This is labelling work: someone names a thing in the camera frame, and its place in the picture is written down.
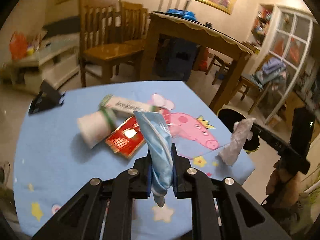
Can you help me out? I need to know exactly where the beige lace table cover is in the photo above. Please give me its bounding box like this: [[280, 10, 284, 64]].
[[149, 12, 258, 55]]

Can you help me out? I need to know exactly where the black phone stand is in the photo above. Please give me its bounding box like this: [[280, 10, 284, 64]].
[[28, 80, 66, 115]]

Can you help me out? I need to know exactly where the red packet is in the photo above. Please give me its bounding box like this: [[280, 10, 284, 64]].
[[104, 116, 147, 159]]

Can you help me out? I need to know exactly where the black bin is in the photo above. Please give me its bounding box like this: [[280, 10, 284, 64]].
[[217, 108, 260, 155]]

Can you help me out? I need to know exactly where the orange plastic bag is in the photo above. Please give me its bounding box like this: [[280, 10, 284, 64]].
[[9, 31, 28, 60]]

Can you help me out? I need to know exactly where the blue plastic stool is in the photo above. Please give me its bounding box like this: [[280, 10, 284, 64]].
[[155, 37, 201, 82]]

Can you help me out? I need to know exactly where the pile of clothes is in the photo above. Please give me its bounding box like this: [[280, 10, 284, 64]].
[[251, 57, 288, 91]]

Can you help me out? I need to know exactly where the white coffee table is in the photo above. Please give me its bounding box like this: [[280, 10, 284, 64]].
[[10, 43, 81, 91]]

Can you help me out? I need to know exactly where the black router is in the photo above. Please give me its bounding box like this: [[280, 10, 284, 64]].
[[158, 0, 191, 13]]

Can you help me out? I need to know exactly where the blue cartoon printed tablecloth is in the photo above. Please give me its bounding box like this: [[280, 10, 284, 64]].
[[14, 80, 256, 240]]

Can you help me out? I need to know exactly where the red bag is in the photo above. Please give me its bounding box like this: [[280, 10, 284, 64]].
[[198, 47, 209, 72]]

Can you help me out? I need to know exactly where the wooden chair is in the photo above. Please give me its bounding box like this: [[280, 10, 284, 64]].
[[119, 0, 151, 46], [79, 0, 145, 87], [237, 55, 288, 113], [205, 54, 233, 86]]

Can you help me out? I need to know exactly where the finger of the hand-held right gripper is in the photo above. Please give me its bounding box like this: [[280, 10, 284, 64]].
[[251, 122, 288, 154]]

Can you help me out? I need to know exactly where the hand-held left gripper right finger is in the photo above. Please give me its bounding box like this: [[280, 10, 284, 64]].
[[171, 144, 292, 240]]

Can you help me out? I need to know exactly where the wall shelf with items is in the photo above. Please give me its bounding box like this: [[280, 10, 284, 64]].
[[251, 3, 275, 47]]

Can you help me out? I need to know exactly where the blue face mask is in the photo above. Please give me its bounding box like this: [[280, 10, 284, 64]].
[[134, 110, 173, 207]]

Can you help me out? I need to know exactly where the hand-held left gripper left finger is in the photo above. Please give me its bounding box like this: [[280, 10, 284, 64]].
[[32, 152, 153, 240]]

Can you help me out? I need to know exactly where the white glass door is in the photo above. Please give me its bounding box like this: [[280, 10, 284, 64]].
[[264, 5, 315, 126]]

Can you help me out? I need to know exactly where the white green carton box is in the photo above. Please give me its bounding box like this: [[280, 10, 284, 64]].
[[98, 94, 161, 118]]

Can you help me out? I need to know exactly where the blue plastic bag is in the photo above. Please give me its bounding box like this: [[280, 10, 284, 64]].
[[166, 8, 196, 20]]

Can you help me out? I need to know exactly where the person's right hand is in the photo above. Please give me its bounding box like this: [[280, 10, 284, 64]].
[[266, 159, 304, 203]]

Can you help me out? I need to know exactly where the wooden dining table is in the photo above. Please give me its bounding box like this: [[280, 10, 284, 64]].
[[139, 12, 255, 114]]

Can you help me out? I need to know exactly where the white paper cup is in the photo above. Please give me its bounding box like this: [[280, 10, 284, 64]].
[[76, 109, 117, 150]]

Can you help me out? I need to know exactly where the clear plastic wrapper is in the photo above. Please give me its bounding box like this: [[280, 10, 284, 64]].
[[216, 117, 257, 167]]

